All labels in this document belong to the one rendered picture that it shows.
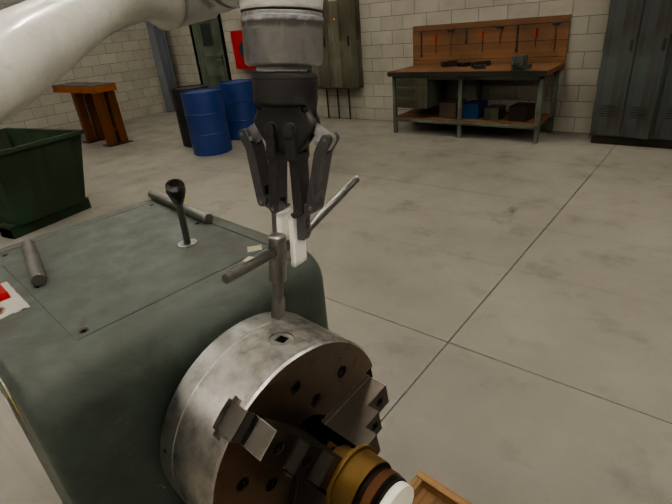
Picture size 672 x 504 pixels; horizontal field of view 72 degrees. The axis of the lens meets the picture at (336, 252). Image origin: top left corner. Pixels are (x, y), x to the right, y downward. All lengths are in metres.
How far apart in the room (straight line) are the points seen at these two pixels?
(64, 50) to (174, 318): 0.39
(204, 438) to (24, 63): 0.43
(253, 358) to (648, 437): 1.97
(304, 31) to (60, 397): 0.51
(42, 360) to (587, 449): 1.97
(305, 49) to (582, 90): 6.55
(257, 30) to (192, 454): 0.49
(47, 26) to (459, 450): 1.96
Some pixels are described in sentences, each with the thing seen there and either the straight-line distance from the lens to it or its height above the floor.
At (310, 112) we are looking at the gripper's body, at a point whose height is 1.52.
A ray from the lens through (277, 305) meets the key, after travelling 0.60.
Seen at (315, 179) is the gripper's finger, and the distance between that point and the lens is 0.55.
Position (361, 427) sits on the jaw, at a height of 1.11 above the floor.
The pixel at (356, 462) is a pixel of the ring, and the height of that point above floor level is 1.12.
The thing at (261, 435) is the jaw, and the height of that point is 1.19.
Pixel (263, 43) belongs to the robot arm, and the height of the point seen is 1.60.
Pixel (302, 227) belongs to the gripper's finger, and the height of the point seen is 1.38.
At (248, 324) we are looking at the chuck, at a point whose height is 1.24.
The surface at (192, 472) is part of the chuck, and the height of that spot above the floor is 1.14.
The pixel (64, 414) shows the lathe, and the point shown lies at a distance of 0.66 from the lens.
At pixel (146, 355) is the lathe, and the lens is 0.68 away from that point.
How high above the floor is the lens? 1.61
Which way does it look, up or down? 27 degrees down
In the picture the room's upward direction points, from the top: 6 degrees counter-clockwise
